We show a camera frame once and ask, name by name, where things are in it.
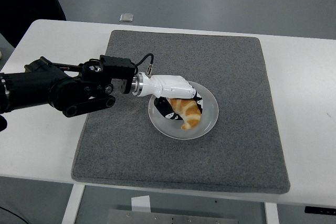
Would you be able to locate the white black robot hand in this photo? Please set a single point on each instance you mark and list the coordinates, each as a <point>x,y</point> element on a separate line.
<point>173,86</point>

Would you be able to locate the golden croissant bread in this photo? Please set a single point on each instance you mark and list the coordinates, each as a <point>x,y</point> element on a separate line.
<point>190,116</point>

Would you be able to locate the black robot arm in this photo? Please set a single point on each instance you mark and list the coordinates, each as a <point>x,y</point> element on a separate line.
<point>39,87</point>

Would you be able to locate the grey round plate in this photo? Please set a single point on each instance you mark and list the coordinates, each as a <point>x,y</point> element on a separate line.
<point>207,119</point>

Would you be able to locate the grey metal plate with screws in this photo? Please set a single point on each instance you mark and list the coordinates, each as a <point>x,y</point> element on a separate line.
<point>170,217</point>

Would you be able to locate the grey felt mat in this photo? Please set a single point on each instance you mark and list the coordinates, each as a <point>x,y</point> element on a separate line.
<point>183,161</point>

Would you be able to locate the silver square floor socket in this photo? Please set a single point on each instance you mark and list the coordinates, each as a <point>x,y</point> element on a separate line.
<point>126,17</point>

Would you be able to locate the white table leg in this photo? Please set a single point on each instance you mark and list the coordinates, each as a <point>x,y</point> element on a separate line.
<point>72,205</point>
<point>271,214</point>

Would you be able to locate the black table control panel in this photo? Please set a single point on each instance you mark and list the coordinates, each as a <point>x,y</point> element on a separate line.
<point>320,209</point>

